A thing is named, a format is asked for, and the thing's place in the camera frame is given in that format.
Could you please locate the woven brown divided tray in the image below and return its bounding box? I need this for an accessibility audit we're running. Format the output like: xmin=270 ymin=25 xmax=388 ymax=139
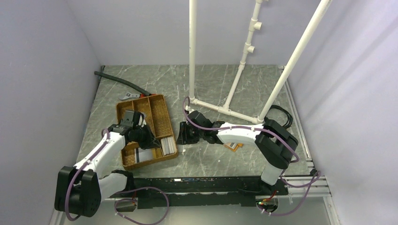
xmin=116 ymin=94 xmax=178 ymax=170

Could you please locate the black foam hose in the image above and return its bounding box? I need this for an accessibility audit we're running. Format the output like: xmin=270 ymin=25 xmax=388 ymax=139
xmin=94 ymin=70 xmax=152 ymax=96

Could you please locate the stack of credit cards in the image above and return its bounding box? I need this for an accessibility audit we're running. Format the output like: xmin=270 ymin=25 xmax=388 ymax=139
xmin=161 ymin=136 xmax=177 ymax=156

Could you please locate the red handled adjustable wrench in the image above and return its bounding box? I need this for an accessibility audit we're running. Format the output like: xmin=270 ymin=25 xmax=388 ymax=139
xmin=118 ymin=91 xmax=157 ymax=101

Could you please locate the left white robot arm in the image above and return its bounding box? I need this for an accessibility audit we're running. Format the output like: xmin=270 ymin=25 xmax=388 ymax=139
xmin=54 ymin=110 xmax=161 ymax=221

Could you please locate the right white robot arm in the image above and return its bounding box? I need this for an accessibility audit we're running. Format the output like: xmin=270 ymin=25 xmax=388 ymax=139
xmin=176 ymin=111 xmax=299 ymax=195

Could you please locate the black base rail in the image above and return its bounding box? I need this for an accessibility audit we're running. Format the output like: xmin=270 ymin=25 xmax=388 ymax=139
xmin=112 ymin=176 xmax=288 ymax=209

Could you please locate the orange leather card holder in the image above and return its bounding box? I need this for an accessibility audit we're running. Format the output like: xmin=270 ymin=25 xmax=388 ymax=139
xmin=223 ymin=142 xmax=243 ymax=152

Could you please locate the aluminium frame rail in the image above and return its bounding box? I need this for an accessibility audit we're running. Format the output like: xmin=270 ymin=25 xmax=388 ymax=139
xmin=283 ymin=158 xmax=332 ymax=197

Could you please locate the coiled black cable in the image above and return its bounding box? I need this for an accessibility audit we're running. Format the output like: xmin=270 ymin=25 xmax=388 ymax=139
xmin=268 ymin=105 xmax=293 ymax=129

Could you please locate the white PVC pipe frame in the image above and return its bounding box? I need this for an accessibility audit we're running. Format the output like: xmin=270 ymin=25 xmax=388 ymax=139
xmin=188 ymin=0 xmax=332 ymax=124

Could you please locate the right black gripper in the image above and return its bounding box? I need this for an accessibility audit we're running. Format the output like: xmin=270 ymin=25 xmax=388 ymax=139
xmin=176 ymin=121 xmax=204 ymax=145

